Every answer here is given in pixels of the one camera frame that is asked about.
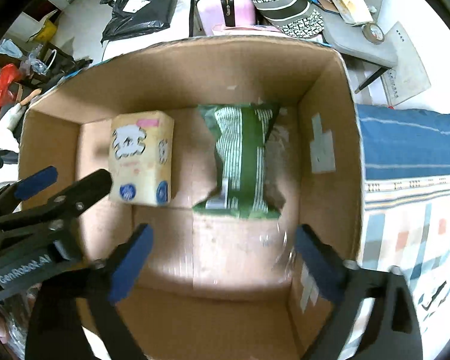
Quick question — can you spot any patterned grey tote bag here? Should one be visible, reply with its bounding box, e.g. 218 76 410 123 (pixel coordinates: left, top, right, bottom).
237 0 325 39

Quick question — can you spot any black plastic bag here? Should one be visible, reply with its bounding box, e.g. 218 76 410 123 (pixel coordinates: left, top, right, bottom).
100 0 178 42

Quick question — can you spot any plaid checkered tablecloth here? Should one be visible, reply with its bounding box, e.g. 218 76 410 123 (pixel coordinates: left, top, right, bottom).
358 175 450 359

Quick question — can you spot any green snack bag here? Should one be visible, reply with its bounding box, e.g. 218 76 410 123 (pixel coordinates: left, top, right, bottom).
193 103 280 219

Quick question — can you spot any open cardboard milk box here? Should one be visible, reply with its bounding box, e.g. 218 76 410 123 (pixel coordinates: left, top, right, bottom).
19 36 362 359

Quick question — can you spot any white leather chair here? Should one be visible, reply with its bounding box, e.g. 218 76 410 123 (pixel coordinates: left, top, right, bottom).
100 0 201 60

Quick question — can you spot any grey floor chair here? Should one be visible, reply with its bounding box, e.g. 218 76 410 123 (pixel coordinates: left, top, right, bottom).
320 0 398 68

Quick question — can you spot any pink suitcase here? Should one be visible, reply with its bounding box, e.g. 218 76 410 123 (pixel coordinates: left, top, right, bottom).
195 0 257 36

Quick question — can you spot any tape roll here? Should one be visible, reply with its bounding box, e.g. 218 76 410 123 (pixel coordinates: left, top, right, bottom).
362 23 385 45

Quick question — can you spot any yellow tissue pack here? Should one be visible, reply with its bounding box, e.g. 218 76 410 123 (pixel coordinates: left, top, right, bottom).
109 111 175 206

